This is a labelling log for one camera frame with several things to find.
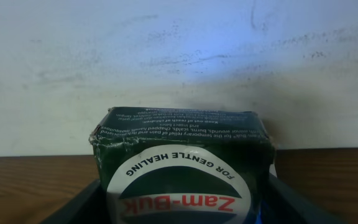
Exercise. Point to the green Zam-Buk box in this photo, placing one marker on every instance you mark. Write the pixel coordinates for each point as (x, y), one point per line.
(163, 165)

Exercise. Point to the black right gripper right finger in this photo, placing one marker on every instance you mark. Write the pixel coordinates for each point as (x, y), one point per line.
(282, 205)

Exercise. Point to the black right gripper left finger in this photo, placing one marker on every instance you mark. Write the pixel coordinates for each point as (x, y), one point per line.
(88, 207)

